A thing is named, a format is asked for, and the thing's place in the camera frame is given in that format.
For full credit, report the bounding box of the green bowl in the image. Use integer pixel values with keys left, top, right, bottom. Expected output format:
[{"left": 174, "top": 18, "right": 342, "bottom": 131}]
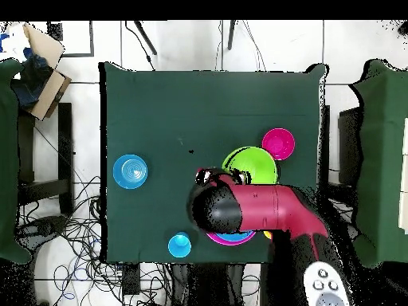
[{"left": 222, "top": 145, "right": 279, "bottom": 186}]

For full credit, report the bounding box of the large pink bowl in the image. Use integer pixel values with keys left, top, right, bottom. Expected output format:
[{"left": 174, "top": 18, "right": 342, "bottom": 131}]
[{"left": 206, "top": 230, "right": 257, "bottom": 247}]

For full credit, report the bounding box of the dark green tablecloth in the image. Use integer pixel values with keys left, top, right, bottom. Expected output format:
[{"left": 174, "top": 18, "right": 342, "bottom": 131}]
[{"left": 98, "top": 61, "right": 329, "bottom": 265}]

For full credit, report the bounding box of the small translucent blue bowl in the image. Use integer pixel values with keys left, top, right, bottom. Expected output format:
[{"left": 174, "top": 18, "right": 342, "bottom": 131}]
[{"left": 112, "top": 154, "right": 148, "bottom": 190}]

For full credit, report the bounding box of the small pink bowl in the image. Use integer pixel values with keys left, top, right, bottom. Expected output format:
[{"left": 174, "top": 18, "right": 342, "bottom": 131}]
[{"left": 261, "top": 127, "right": 296, "bottom": 162}]

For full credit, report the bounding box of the blue cup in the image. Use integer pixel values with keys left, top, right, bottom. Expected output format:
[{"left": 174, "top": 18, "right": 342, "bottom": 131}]
[{"left": 167, "top": 231, "right": 193, "bottom": 258}]

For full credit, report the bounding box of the black floor box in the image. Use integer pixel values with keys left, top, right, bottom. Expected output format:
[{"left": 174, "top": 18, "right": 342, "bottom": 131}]
[{"left": 121, "top": 263, "right": 142, "bottom": 296}]

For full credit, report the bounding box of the black tripod leg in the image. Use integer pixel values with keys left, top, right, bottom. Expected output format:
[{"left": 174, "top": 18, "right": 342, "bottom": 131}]
[
  {"left": 132, "top": 20, "right": 158, "bottom": 56},
  {"left": 226, "top": 19, "right": 237, "bottom": 51}
]

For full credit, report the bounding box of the green cloth side table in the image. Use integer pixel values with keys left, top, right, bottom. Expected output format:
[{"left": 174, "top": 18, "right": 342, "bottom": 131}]
[
  {"left": 0, "top": 58, "right": 33, "bottom": 265},
  {"left": 348, "top": 58, "right": 408, "bottom": 269}
]

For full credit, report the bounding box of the dark blue bag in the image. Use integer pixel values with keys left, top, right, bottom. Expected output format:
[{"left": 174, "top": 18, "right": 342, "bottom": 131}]
[{"left": 12, "top": 47, "right": 53, "bottom": 111}]

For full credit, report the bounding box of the cardboard box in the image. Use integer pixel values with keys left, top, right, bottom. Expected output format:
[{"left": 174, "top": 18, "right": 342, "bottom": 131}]
[{"left": 10, "top": 22, "right": 73, "bottom": 122}]

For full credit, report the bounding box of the tangle of black cables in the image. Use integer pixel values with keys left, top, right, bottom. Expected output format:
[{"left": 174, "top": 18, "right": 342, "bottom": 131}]
[{"left": 17, "top": 175, "right": 173, "bottom": 306}]

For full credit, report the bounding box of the black chair frame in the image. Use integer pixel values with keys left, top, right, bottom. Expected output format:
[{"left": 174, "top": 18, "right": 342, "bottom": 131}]
[
  {"left": 318, "top": 104, "right": 332, "bottom": 192},
  {"left": 17, "top": 101, "right": 75, "bottom": 218}
]

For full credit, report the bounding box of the grey pedestal foot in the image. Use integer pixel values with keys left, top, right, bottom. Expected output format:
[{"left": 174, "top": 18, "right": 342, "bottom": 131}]
[{"left": 15, "top": 214, "right": 69, "bottom": 248}]

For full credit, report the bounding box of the black square frame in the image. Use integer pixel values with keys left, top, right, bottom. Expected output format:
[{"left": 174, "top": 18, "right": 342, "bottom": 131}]
[{"left": 46, "top": 20, "right": 96, "bottom": 58}]

